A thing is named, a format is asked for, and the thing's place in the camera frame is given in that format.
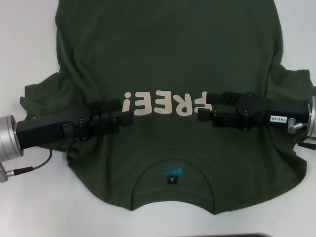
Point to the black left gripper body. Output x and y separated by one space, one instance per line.
56 126

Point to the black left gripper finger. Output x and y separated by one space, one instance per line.
127 119
112 105

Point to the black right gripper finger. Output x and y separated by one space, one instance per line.
206 116
214 98

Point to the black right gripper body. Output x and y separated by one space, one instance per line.
249 106

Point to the dark green printed t-shirt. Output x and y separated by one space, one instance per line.
160 61

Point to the dark rounded robot base edge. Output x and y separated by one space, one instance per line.
237 235

